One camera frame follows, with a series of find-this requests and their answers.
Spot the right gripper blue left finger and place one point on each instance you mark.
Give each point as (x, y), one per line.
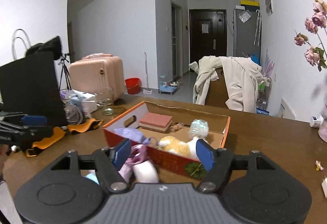
(108, 162)

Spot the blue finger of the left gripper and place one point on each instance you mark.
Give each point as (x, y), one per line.
(33, 120)
(39, 131)

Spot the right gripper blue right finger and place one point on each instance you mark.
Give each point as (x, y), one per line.
(217, 163)

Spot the light blue plush toy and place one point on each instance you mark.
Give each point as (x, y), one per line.
(93, 177)

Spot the pink satin scrunchie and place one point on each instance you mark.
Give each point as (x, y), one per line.
(138, 155)

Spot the yellow white plush toy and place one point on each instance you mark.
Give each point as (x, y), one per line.
(177, 147)

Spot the white round sponge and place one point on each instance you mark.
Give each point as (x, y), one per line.
(146, 172)

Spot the purple knitted drawstring pouch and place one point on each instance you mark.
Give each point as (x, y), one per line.
(134, 135)

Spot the iridescent crinkly bag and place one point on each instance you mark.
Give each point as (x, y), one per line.
(198, 128)

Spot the small orange snack packet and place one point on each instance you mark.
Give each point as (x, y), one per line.
(176, 127)

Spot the lavender knitted pouch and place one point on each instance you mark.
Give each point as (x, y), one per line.
(126, 172)

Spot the person's left hand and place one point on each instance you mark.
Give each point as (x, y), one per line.
(3, 156)

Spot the black bag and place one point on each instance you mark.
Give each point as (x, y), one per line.
(29, 85)

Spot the orange cardboard box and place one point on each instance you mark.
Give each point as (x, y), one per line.
(168, 135)

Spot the white blue appliance bundle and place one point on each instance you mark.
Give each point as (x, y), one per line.
(78, 105)

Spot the glass jar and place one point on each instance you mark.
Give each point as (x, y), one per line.
(105, 99)

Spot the wooden chair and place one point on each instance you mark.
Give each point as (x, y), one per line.
(217, 93)

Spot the red plastic bucket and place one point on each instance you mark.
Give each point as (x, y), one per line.
(133, 85)

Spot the pink suitcase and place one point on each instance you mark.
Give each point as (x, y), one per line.
(98, 73)

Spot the beige coat on chair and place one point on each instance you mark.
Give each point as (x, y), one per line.
(242, 77)

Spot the small yellow candy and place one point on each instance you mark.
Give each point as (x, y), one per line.
(318, 165)

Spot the small white bottle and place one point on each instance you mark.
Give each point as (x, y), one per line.
(316, 121)

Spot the dark entrance door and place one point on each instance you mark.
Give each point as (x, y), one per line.
(208, 33)

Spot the grey refrigerator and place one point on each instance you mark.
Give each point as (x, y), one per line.
(247, 32)

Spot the dried pink roses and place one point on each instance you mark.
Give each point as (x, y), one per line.
(315, 54)

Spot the yellow box on fridge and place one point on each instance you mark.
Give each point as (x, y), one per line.
(249, 3)

